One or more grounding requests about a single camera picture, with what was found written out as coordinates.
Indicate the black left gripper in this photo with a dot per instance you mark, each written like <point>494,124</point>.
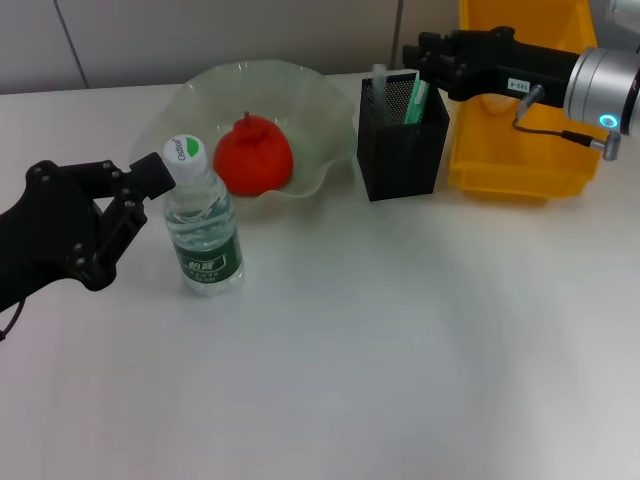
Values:
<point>50,235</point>

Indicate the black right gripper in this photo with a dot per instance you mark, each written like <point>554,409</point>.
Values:
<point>505,65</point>

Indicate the green utility knife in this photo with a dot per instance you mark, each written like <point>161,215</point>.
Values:
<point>416,102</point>

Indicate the grey marker pen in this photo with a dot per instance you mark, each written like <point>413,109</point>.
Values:
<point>382,95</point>

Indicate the clear green-label water bottle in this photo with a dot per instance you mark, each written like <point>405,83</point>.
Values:
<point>210,245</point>

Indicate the orange fruit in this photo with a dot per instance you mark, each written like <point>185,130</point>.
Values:
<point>255,155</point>

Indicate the black mesh pen holder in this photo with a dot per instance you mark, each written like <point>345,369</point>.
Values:
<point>395,160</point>

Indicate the green wavy glass fruit bowl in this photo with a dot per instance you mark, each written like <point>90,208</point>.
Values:
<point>310,115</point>

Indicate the yellow plastic bin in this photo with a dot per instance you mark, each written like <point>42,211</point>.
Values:
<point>520,150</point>

